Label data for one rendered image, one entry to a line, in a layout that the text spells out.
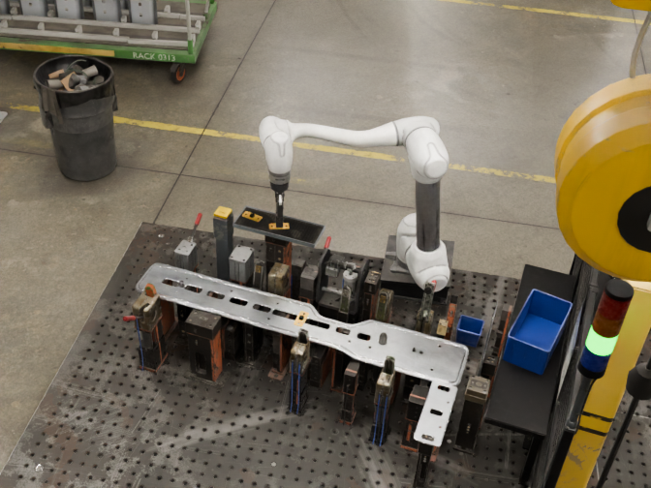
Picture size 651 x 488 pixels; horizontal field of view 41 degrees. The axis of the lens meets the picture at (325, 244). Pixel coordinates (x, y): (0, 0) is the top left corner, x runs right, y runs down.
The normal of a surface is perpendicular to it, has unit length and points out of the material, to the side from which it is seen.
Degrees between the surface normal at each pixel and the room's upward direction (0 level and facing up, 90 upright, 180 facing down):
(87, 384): 0
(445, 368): 0
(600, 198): 89
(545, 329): 0
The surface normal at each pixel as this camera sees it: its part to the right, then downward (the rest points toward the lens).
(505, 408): 0.04, -0.77
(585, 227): -0.34, 0.64
